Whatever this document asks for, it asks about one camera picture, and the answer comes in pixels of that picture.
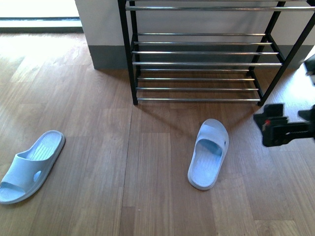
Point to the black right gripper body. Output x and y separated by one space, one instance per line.
276 130

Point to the light blue slipper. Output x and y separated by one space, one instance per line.
29 169
209 152

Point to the black metal shoe rack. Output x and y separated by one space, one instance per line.
211 50

